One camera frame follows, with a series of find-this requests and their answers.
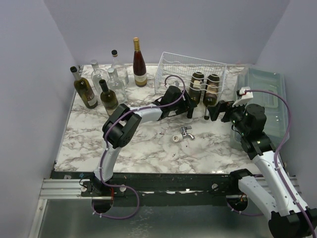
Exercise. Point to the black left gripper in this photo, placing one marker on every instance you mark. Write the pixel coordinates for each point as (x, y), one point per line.
(184, 104)

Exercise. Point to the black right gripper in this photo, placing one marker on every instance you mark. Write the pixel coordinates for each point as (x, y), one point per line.
(222, 111)

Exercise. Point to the green bottle silver neck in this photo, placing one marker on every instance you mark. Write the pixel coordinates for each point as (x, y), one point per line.
(210, 94)
(84, 89)

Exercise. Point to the dark bottle black neck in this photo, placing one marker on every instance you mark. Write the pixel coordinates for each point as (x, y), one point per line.
(194, 91)
(108, 98)

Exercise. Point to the red wine bottle gold cap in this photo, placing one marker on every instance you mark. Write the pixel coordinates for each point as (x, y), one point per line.
(139, 66)

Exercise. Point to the clear bottle dark cork stopper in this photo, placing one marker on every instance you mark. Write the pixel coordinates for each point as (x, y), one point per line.
(120, 68)

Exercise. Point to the clear bottle silver stopper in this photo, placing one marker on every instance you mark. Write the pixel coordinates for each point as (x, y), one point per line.
(97, 75)
(117, 85)

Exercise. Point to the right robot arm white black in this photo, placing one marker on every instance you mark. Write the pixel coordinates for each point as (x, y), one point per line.
(288, 215)

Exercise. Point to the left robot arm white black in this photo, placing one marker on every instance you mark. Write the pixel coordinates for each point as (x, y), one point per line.
(123, 123)

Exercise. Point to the chrome faucet with white fitting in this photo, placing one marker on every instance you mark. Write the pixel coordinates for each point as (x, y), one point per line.
(183, 134)

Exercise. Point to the clear plastic storage box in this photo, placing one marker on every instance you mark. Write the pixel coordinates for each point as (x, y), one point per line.
(275, 110)

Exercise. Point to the white wire wine rack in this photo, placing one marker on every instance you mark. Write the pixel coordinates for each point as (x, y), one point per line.
(177, 70)

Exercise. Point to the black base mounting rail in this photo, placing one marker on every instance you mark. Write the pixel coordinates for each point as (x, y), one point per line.
(143, 180)

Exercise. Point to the aluminium extrusion rail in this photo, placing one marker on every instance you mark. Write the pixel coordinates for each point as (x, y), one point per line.
(76, 189)

